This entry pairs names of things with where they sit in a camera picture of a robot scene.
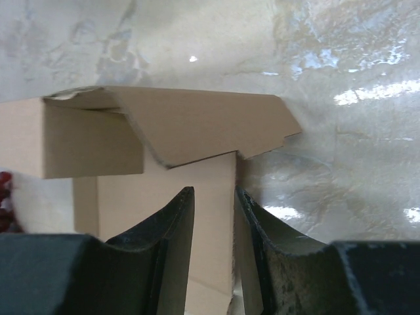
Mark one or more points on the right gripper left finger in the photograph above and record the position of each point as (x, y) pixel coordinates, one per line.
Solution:
(143, 270)

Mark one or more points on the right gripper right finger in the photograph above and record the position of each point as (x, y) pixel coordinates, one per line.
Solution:
(285, 272)

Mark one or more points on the brown cardboard paper box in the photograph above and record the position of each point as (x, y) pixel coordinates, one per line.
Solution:
(115, 155)

